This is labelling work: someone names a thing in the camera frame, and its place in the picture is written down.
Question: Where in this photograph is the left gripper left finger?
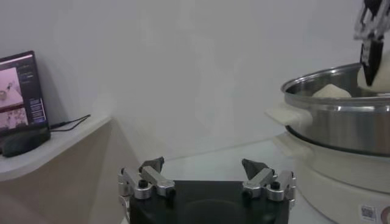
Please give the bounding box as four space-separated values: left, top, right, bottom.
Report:
118 156 177 200

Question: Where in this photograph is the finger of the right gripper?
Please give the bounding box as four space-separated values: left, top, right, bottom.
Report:
353 0 390 88

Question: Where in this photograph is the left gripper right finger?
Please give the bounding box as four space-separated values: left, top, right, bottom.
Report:
241 158 297 202

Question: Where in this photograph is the white steamed baozi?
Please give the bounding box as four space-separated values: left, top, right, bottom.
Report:
312 83 353 99
356 50 390 94

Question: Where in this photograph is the steel perforated steamer basket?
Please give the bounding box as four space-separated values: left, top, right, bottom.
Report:
264 62 390 158

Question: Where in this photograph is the cream electric cooker base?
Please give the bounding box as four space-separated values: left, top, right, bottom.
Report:
272 132 390 224

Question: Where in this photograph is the white side table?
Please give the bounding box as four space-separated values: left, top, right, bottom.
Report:
0 114 141 224

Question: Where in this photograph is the black computer mouse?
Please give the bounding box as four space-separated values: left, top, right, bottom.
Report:
0 126 52 158

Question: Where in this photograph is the open black laptop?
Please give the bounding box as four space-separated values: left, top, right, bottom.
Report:
0 51 49 138

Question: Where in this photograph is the black laptop charging cable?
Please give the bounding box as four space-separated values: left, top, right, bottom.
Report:
49 114 91 132

